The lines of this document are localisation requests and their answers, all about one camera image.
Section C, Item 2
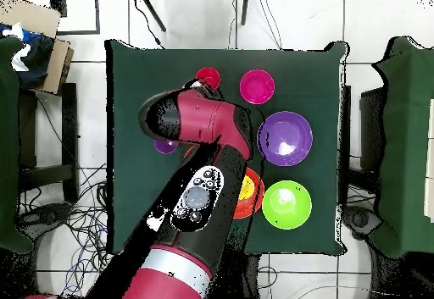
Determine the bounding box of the black rectangular frame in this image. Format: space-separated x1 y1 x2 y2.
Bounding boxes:
50 0 101 36

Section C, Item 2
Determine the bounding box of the cardboard box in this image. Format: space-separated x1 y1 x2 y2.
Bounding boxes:
0 0 75 95

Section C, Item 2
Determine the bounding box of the large green bowl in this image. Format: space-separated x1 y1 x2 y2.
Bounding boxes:
261 180 313 230

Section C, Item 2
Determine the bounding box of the blue and white cloth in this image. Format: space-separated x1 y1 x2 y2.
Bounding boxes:
0 22 55 90

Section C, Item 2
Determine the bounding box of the purple cup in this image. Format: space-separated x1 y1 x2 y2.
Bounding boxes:
153 139 180 155

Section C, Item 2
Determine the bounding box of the tangle of cables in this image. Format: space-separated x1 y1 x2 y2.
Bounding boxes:
16 163 118 298

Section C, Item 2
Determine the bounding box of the dark green tablecloth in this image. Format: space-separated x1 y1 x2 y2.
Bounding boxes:
104 39 348 256

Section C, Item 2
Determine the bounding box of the pink bowl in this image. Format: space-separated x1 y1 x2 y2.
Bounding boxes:
239 69 276 106

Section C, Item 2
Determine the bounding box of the large orange-red bowl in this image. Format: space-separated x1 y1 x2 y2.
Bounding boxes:
233 167 265 219

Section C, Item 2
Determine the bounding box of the red cup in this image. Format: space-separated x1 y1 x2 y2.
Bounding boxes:
195 67 221 91

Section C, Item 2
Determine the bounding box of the green cloth covered table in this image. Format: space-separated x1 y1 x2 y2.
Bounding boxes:
367 36 434 259
0 36 35 254

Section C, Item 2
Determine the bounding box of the yellow cup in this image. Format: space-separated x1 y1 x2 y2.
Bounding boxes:
238 175 256 202

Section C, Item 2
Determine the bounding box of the black stool frame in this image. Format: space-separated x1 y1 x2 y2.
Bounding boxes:
18 82 80 203

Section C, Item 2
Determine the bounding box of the large purple bowl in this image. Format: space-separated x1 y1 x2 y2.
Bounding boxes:
257 110 314 167

